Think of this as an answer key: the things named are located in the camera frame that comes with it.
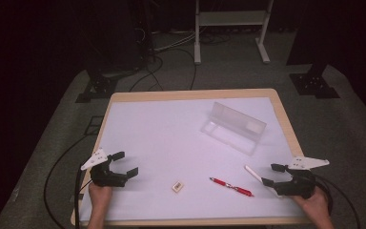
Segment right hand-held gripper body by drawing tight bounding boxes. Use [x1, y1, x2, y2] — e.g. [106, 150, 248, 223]
[274, 156, 331, 200]

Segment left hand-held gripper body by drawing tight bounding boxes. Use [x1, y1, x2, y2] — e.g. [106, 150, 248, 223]
[80, 147, 129, 188]

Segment white pen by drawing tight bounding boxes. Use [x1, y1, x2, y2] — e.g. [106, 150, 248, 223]
[244, 164, 282, 198]

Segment red pen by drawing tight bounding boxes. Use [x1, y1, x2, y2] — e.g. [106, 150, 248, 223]
[209, 177, 254, 198]

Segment cream eraser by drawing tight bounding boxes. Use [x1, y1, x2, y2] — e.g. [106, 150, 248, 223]
[172, 180, 185, 194]

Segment clear plastic pencil case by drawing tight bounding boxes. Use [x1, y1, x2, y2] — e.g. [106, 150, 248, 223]
[199, 101, 267, 156]

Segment person's left hand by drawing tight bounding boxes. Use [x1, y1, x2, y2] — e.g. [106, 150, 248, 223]
[88, 184, 113, 210]

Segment person's right hand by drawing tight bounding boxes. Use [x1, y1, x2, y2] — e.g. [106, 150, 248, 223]
[294, 186, 331, 219]

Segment white table mat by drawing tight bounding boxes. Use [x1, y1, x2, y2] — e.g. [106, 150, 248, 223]
[78, 96, 306, 222]

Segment black stand base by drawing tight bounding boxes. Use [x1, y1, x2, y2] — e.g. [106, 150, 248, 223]
[74, 71, 119, 104]
[289, 62, 341, 99]

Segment dark equipment rack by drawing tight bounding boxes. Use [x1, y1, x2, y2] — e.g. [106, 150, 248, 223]
[84, 0, 155, 74]

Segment white metal stand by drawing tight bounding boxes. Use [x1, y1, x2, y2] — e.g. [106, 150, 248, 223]
[193, 0, 275, 66]

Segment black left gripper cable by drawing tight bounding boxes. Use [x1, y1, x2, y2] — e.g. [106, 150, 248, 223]
[43, 133, 93, 229]

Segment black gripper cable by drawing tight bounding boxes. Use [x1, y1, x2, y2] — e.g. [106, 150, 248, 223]
[313, 174, 362, 229]
[43, 133, 93, 229]

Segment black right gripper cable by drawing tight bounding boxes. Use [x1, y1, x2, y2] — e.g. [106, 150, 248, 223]
[313, 174, 362, 229]

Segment black floor cable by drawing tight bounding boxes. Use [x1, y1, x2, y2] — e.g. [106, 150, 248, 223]
[128, 47, 198, 93]

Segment white floor cables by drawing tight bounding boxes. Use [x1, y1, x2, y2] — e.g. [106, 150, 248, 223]
[152, 30, 198, 52]

